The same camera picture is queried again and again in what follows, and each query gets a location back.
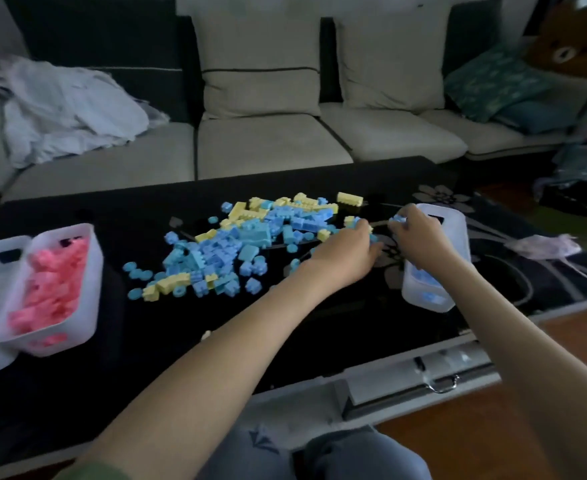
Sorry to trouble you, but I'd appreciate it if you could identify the person's left hand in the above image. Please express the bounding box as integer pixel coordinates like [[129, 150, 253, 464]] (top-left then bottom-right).
[[307, 219, 384, 291]]

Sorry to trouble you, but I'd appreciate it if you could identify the person's right hand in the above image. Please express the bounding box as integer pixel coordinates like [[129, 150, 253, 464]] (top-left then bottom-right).
[[388, 203, 463, 275]]

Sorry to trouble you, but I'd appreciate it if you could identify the pile of colorful blocks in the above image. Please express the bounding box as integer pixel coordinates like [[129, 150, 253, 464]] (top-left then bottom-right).
[[122, 191, 407, 302]]

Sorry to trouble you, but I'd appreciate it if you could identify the person's right forearm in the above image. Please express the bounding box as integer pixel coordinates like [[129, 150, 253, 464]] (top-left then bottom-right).
[[438, 257, 587, 480]]

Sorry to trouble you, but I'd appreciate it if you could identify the person's left forearm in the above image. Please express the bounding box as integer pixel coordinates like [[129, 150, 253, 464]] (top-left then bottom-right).
[[73, 264, 337, 480]]

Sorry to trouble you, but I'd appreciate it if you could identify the person's right leg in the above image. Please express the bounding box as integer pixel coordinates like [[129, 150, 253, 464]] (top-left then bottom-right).
[[297, 425, 432, 480]]

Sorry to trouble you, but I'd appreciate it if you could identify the person's leg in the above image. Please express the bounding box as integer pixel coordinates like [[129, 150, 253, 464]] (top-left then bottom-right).
[[195, 424, 296, 480], [297, 425, 432, 480]]

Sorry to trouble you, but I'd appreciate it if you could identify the person's left leg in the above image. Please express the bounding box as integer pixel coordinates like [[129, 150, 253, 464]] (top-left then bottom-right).
[[195, 424, 296, 480]]

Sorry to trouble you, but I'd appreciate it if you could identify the lavender plastic bag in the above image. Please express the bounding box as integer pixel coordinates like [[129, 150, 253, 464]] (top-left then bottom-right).
[[504, 233, 582, 261]]

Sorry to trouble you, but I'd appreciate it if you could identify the grey sofa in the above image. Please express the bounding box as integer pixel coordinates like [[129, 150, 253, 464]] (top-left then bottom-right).
[[0, 0, 587, 204]]

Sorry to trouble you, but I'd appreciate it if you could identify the green trash bin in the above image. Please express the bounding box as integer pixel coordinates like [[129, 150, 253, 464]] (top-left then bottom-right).
[[531, 182, 587, 245]]

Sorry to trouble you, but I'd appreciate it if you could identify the blue cushion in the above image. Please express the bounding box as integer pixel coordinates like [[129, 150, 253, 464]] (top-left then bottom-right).
[[493, 99, 574, 135]]

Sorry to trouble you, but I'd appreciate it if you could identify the teal patterned cushion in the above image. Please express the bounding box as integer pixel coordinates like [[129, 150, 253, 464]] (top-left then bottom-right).
[[444, 44, 554, 123]]

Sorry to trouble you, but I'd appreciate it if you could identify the beige back cushion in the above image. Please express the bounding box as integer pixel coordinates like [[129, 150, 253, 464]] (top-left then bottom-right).
[[334, 4, 452, 115], [193, 9, 322, 121]]

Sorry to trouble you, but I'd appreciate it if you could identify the clear bottle red cap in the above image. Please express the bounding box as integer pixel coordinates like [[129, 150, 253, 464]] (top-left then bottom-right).
[[553, 139, 587, 188]]

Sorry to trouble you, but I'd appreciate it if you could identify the black glass coffee table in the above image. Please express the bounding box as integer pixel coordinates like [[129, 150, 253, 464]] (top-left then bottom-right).
[[0, 155, 587, 477]]

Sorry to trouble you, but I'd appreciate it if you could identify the dark grey back cushion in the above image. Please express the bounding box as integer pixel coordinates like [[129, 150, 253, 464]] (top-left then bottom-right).
[[443, 0, 504, 75]]

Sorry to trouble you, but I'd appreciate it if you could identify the brown bear plush cushion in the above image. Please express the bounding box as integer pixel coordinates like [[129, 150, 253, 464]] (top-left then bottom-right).
[[523, 2, 587, 79]]

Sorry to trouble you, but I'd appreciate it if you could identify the crumpled white cloth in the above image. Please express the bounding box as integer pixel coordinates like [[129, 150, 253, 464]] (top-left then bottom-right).
[[0, 55, 171, 169]]

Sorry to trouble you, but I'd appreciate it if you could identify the green sleeve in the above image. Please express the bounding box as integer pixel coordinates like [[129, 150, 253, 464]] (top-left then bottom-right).
[[55, 462, 134, 480]]

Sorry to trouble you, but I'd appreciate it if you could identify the metal drawer handle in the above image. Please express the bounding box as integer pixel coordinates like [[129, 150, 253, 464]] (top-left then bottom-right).
[[415, 357, 461, 395]]

